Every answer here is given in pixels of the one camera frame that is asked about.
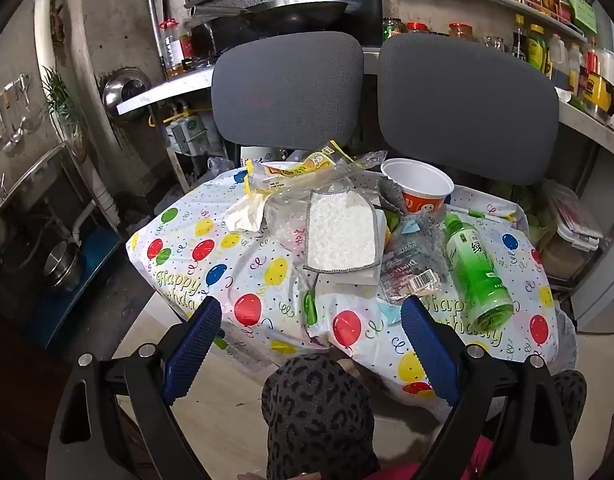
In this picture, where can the light blue paper scrap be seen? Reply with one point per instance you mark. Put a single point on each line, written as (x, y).
(409, 227)

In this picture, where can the yellow snack wrapper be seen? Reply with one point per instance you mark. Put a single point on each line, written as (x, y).
(292, 170)

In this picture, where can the beige kitchen counter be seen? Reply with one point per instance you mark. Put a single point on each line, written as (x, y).
(587, 127)

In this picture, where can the cooking oil bottle red cap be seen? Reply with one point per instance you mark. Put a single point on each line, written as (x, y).
(173, 52)

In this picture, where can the red lid jar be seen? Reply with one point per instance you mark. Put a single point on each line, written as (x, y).
(417, 27)

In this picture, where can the steel bowl on wall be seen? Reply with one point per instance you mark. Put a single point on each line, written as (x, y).
(122, 92)

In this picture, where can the steel sink stand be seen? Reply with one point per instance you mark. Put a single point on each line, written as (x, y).
(32, 170)

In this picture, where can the clear rice storage container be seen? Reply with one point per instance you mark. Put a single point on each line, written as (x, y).
(582, 244)

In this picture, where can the flat pink plastic packet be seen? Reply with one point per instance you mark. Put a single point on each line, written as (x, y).
(577, 215)

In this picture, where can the black wok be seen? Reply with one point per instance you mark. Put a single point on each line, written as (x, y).
(297, 15)

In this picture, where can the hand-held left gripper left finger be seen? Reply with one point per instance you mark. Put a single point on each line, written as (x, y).
(193, 350)

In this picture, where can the white plastic jug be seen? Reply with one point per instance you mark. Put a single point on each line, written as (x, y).
(557, 57)

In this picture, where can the green label bottle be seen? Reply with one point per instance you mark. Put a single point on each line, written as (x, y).
(535, 49)

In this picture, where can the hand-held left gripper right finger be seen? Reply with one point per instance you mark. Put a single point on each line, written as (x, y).
(429, 350)

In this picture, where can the steel pot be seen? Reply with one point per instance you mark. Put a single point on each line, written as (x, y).
(62, 265)

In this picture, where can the white dish cloth grey edge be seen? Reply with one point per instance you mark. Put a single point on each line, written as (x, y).
(342, 232)

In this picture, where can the white green stick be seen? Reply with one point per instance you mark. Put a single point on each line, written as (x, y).
(469, 211)

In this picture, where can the balloon print tablecloth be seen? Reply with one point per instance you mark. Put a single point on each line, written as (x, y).
(267, 270)

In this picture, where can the blue board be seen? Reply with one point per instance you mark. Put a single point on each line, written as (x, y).
(94, 260)

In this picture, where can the white drain pipe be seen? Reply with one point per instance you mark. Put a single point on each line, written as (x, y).
(104, 195)

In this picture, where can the orange glass jar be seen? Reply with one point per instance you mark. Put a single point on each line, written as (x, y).
(462, 31)

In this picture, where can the dark soy sauce bottle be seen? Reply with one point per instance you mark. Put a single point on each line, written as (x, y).
(519, 37)

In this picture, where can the clear plastic bag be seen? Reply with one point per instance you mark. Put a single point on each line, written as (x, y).
(284, 215)

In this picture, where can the leopard-print knee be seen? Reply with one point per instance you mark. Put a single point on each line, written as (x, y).
(317, 410)

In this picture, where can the crumpled white tissue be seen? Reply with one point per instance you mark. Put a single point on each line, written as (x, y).
(244, 217)

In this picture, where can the hanging utensil rack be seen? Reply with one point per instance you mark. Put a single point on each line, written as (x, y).
(7, 115)

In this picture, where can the green plant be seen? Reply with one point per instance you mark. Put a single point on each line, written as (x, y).
(62, 105)

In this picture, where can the grey rag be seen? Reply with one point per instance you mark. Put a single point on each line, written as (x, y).
(429, 225)

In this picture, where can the green cabbage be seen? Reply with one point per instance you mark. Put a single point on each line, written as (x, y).
(539, 222)

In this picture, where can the orange white noodle cup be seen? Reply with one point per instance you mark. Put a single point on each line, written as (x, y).
(417, 177)

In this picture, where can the clear barcode wrapper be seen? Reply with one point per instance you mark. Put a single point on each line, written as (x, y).
(407, 275)

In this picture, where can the grey fabric chair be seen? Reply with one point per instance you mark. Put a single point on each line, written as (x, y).
(467, 105)
(287, 90)

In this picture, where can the green tea bottle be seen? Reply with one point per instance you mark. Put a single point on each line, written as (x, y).
(474, 270)

